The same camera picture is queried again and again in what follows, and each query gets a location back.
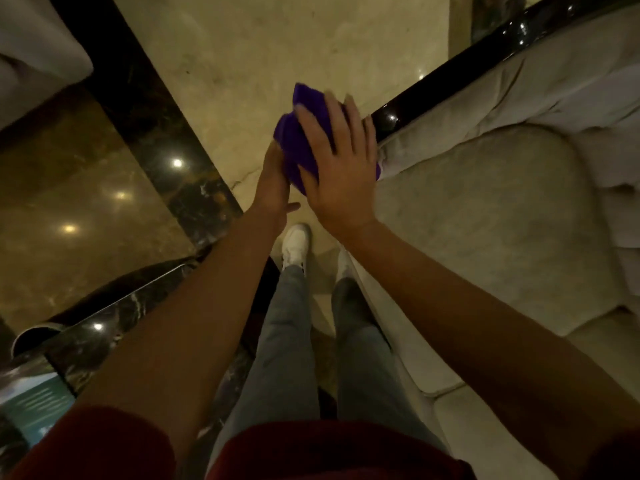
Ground person's left hand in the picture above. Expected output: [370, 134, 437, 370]
[250, 141, 301, 230]

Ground person's right hand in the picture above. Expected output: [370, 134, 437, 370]
[293, 91, 380, 236]

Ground purple cleaning cloth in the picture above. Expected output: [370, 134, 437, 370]
[273, 83, 382, 196]

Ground person's right forearm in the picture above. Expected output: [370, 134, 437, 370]
[325, 219, 640, 478]

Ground person's left forearm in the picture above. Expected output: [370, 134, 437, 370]
[75, 205, 290, 463]

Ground white left shoe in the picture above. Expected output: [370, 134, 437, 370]
[281, 223, 313, 272]

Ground white shoe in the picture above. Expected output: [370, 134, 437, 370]
[334, 247, 358, 284]
[281, 223, 313, 272]

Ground white right shoe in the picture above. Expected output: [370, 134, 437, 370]
[334, 247, 358, 284]

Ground grey jeans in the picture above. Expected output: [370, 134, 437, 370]
[206, 265, 449, 468]

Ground beige fabric sofa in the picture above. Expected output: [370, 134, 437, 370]
[347, 4, 640, 480]

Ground black marble side table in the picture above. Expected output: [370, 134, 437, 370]
[0, 256, 281, 480]

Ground red shirt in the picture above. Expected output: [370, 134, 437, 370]
[9, 405, 640, 480]

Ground teal printed booklet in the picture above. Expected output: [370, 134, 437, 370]
[0, 371, 77, 448]

